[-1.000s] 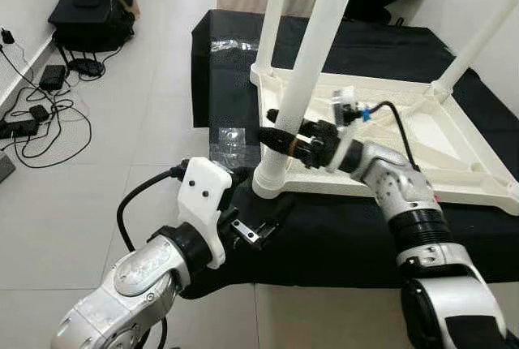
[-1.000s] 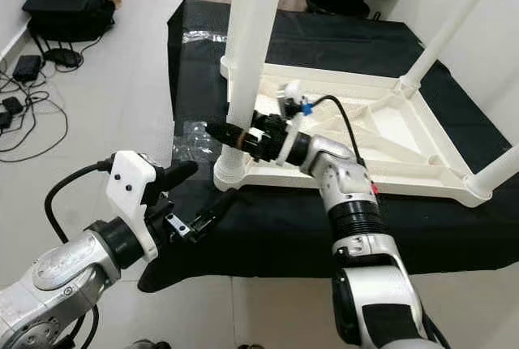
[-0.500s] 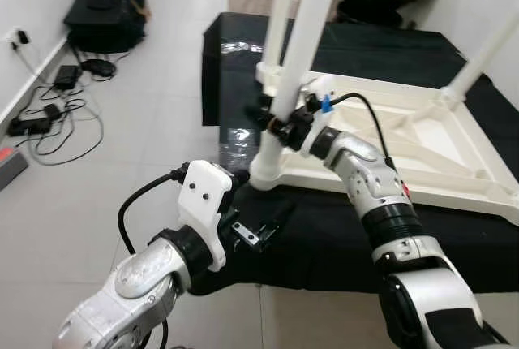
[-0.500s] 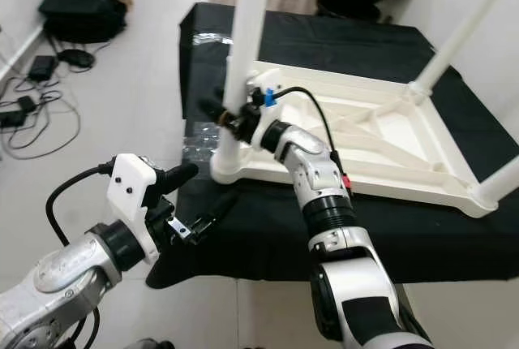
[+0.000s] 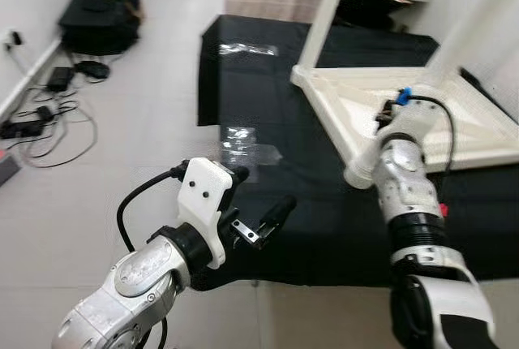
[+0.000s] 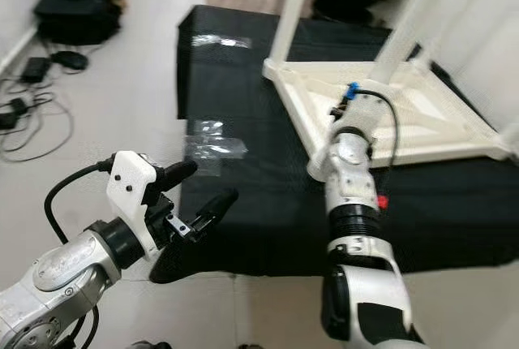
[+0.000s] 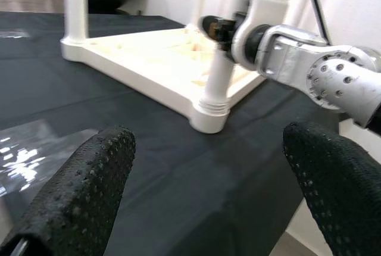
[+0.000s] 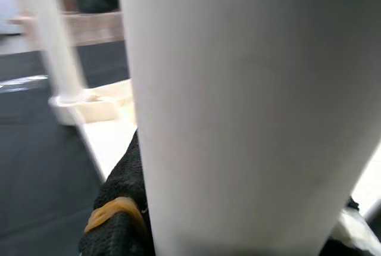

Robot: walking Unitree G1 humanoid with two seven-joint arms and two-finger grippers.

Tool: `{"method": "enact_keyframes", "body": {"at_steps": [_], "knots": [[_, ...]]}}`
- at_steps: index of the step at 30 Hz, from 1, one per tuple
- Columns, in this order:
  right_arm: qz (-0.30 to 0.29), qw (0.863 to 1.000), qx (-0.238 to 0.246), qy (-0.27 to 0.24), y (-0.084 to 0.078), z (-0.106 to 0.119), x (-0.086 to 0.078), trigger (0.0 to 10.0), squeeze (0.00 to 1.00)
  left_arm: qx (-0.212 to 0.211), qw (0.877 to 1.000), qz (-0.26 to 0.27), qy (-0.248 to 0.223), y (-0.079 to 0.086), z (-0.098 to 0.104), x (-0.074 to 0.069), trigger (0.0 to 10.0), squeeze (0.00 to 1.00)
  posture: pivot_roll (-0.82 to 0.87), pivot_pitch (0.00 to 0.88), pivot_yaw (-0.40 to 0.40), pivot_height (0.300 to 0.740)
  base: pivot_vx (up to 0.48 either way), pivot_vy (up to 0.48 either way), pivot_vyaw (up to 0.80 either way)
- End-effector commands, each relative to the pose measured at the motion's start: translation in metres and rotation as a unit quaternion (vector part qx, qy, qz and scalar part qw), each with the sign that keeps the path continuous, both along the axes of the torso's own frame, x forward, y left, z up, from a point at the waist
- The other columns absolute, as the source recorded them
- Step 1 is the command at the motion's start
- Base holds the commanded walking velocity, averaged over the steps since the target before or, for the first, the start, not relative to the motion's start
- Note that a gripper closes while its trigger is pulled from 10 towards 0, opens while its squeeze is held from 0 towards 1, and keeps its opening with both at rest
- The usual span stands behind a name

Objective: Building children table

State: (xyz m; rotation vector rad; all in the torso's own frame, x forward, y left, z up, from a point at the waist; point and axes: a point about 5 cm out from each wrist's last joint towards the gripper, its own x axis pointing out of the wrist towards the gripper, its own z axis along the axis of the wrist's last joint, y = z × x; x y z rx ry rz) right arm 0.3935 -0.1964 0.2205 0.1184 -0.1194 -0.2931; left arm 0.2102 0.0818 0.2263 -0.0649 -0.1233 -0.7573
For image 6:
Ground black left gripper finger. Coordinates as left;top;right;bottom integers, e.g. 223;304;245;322
190;186;241;237
157;159;200;192

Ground clear plastic bag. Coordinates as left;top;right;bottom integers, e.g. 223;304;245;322
193;34;253;49
185;120;249;179

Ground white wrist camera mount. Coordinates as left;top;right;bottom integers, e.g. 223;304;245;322
328;89;383;144
109;150;172;257

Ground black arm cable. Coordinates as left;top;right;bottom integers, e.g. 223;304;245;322
45;158;117;245
353;88;401;168

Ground black oval floor object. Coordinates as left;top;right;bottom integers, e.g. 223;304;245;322
50;50;89;72

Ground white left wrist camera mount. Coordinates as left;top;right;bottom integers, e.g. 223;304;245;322
109;150;172;257

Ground black tablecloth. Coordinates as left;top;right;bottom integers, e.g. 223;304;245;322
150;4;519;286

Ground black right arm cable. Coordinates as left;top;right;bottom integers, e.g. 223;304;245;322
353;88;401;168

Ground black power strip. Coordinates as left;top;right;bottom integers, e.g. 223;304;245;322
0;97;30;131

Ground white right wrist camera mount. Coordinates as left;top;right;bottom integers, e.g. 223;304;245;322
328;89;383;144

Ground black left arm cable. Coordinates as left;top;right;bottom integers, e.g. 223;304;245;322
45;158;117;245

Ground black power adapter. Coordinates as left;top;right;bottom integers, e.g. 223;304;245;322
23;57;52;83

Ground tangled black floor cables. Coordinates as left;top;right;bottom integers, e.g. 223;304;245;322
0;41;75;164

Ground black case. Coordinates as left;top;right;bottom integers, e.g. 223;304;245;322
34;0;125;46

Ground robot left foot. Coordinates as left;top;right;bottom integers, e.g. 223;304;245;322
130;339;172;349

